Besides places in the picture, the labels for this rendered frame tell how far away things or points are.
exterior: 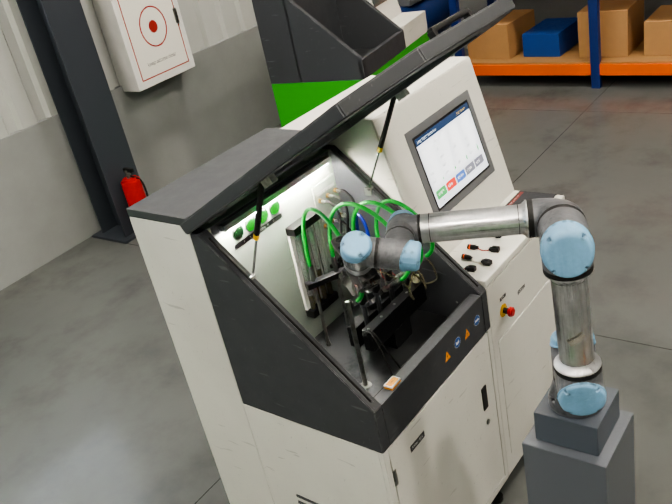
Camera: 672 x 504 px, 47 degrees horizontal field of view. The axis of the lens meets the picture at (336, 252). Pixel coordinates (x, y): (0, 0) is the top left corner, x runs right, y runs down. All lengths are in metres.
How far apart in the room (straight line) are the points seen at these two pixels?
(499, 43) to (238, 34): 2.51
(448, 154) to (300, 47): 3.33
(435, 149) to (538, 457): 1.19
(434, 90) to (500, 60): 4.99
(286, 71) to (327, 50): 0.43
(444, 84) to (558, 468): 1.47
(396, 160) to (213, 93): 4.77
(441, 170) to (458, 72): 0.42
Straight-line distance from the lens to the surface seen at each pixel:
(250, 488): 3.06
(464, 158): 3.06
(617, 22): 7.52
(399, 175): 2.73
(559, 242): 1.80
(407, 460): 2.51
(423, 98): 2.92
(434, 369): 2.52
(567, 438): 2.30
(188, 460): 3.84
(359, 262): 1.85
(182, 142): 7.12
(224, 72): 7.48
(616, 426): 2.39
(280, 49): 6.26
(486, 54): 8.05
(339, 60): 6.03
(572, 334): 1.96
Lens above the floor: 2.39
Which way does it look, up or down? 27 degrees down
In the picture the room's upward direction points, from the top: 12 degrees counter-clockwise
